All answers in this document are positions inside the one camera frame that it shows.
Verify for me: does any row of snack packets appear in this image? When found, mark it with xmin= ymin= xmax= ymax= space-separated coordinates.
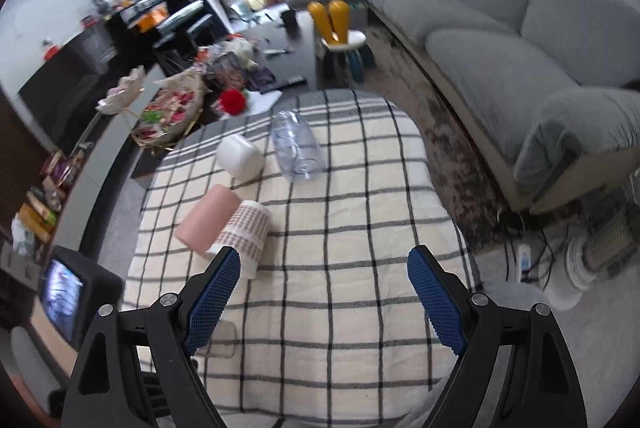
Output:
xmin=18 ymin=150 xmax=87 ymax=244

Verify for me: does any white power strip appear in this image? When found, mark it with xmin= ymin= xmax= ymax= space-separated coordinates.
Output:
xmin=517 ymin=243 xmax=534 ymax=283

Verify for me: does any white electric heater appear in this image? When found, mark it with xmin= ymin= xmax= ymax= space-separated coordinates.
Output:
xmin=546 ymin=203 xmax=640 ymax=312

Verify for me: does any patterned grey rug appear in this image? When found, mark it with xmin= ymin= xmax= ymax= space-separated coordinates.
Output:
xmin=358 ymin=33 xmax=556 ymax=254

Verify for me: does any dark coffee table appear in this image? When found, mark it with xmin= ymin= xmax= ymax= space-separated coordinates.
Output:
xmin=235 ymin=11 xmax=321 ymax=92

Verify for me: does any red pompom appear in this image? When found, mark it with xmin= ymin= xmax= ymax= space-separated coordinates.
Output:
xmin=220 ymin=89 xmax=248 ymax=116

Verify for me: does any yellow rabbit-ear child chair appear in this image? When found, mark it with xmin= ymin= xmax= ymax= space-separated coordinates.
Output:
xmin=307 ymin=0 xmax=375 ymax=83

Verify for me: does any clear plastic bottle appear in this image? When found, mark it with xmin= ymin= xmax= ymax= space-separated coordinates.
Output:
xmin=270 ymin=109 xmax=326 ymax=182

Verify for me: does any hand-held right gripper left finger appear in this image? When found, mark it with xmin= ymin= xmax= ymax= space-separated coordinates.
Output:
xmin=61 ymin=246 xmax=242 ymax=428

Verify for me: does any pink cup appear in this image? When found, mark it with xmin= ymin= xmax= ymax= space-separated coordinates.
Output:
xmin=174 ymin=185 xmax=243 ymax=255

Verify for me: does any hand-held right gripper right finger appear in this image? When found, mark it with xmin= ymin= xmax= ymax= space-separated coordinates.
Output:
xmin=407 ymin=245 xmax=587 ymax=428

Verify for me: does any black tv cabinet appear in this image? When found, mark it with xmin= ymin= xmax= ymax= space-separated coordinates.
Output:
xmin=18 ymin=0 xmax=221 ymax=154

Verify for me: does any plaid blanket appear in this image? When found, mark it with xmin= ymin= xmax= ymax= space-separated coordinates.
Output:
xmin=123 ymin=89 xmax=482 ymax=415

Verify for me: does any grey sofa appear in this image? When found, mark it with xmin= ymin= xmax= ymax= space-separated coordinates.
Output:
xmin=362 ymin=0 xmax=640 ymax=214

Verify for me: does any small crt television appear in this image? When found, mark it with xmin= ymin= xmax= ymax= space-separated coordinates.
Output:
xmin=38 ymin=246 xmax=124 ymax=351

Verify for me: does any white patterned paper cup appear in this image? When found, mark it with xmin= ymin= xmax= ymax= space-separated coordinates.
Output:
xmin=206 ymin=201 xmax=273 ymax=280

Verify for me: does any white flower ornament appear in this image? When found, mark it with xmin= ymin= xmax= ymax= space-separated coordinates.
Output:
xmin=96 ymin=65 xmax=147 ymax=115

